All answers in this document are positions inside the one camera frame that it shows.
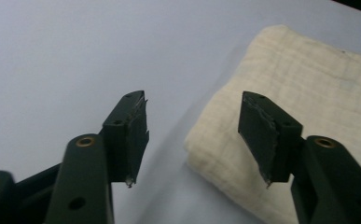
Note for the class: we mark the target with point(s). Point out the white foam table mat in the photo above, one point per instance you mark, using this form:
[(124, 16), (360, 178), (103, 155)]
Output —
[(75, 56)]

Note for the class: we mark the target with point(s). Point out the cream baby garment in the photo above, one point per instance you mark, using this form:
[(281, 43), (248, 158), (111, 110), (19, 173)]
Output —
[(318, 81)]

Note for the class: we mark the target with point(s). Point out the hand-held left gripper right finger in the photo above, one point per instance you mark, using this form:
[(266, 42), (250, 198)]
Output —
[(324, 180)]

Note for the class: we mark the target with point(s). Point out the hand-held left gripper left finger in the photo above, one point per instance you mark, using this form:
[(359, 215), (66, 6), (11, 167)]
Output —
[(122, 146)]

